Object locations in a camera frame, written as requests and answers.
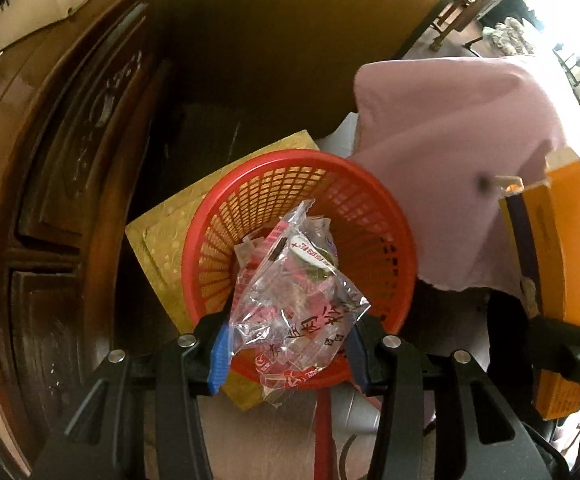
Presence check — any carved wooden door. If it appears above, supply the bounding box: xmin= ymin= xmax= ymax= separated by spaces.
xmin=0 ymin=0 xmax=181 ymax=480

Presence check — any orange cardboard box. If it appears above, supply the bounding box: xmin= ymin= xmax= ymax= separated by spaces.
xmin=497 ymin=146 xmax=580 ymax=421

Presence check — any purple printed blanket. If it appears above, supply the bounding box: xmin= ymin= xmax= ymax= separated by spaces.
xmin=351 ymin=56 xmax=568 ymax=297

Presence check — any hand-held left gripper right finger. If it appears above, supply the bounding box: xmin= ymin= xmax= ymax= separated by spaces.
xmin=345 ymin=312 xmax=553 ymax=480

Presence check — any clear red-printed plastic wrapper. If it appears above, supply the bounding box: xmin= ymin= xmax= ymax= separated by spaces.
xmin=227 ymin=199 xmax=373 ymax=406

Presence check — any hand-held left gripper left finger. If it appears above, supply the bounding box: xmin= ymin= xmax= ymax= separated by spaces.
xmin=30 ymin=312 xmax=233 ymax=480

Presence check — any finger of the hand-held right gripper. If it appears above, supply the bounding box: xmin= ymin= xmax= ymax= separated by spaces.
xmin=528 ymin=316 xmax=580 ymax=392

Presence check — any gold patterned box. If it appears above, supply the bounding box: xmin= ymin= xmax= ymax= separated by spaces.
xmin=124 ymin=130 xmax=323 ymax=412

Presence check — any red plastic basket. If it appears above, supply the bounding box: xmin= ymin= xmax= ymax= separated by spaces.
xmin=181 ymin=151 xmax=418 ymax=395

